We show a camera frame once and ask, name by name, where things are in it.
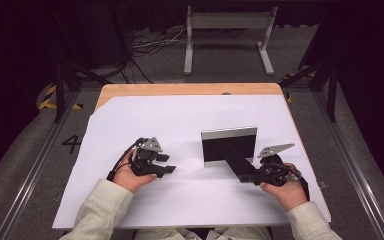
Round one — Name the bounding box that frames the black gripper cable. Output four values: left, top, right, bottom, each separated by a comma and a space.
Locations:
106, 137, 145, 183
288, 165, 311, 203

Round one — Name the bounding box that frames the bundle of floor cables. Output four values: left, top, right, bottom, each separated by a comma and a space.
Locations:
131, 26, 188, 58

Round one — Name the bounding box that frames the white paper sheet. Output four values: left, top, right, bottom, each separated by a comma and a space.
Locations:
52, 94, 332, 230

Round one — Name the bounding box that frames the grey metal stand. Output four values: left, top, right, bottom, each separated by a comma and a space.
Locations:
183, 4, 279, 76

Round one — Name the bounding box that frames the black metal stand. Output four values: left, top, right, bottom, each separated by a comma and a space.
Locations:
50, 49, 112, 124
279, 59, 340, 124

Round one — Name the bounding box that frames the person's left leg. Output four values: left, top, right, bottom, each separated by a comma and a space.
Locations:
133, 227, 202, 240

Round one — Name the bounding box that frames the aluminium floor rail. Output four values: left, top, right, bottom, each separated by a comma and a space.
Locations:
313, 89, 384, 240
0, 89, 81, 240

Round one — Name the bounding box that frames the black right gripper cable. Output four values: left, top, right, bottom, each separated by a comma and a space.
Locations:
288, 165, 311, 203

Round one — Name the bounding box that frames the person's leg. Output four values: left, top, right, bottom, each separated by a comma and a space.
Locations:
205, 226, 274, 240
133, 227, 202, 240

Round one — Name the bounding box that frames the silver photo frame black back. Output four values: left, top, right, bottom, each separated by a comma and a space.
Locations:
200, 125, 259, 184

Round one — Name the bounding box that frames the person's right leg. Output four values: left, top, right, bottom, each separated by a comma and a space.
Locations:
205, 226, 274, 240

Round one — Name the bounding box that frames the person's right hand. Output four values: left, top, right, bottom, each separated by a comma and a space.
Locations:
259, 162, 309, 213

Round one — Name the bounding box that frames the person's left hand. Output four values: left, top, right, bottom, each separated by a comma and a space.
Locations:
112, 149, 158, 194

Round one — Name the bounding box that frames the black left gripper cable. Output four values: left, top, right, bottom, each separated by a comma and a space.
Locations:
106, 137, 145, 183

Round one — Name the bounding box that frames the yellow black floor tape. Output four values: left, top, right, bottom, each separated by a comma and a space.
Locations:
38, 84, 84, 111

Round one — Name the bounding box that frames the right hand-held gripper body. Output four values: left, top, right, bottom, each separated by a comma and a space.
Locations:
258, 143, 303, 188

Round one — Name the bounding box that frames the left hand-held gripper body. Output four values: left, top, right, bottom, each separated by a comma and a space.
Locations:
130, 136, 170, 178

